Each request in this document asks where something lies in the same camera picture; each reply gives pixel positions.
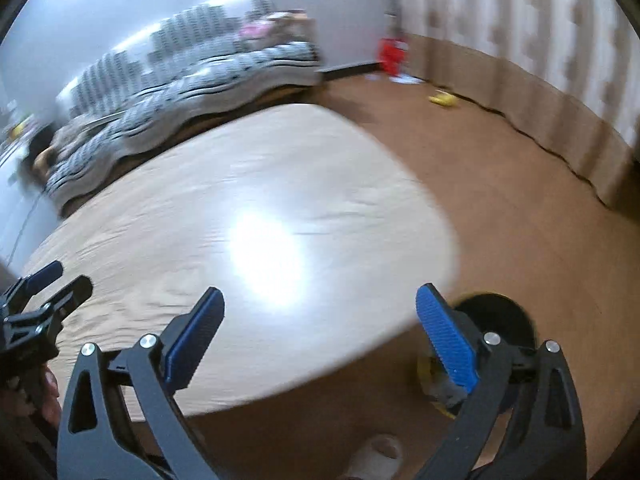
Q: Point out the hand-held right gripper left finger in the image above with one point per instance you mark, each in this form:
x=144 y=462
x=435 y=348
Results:
x=192 y=340

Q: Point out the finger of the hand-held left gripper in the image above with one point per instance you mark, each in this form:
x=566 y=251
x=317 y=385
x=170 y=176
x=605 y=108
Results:
x=70 y=297
x=45 y=275

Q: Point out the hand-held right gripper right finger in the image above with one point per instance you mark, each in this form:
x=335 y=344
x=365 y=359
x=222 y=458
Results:
x=445 y=340

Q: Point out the person's left hand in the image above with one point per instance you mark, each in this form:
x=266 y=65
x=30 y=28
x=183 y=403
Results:
x=51 y=395

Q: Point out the white dresser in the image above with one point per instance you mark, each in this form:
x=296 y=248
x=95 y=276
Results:
x=20 y=210

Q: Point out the white round object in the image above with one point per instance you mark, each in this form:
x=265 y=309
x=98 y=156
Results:
x=377 y=455

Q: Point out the striped black-white sofa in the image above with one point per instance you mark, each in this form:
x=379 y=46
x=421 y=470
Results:
x=175 y=90

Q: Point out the yellow floor toy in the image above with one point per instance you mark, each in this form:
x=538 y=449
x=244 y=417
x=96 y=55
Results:
x=445 y=99

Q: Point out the white paper scrap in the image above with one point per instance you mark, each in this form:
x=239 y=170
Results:
x=406 y=80

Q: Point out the red bag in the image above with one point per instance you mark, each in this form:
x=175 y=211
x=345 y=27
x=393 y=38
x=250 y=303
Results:
x=392 y=57

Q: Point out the pink printed cushion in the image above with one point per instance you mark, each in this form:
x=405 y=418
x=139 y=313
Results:
x=255 y=27

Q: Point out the wooden frame sofa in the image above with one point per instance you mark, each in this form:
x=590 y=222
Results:
x=300 y=22

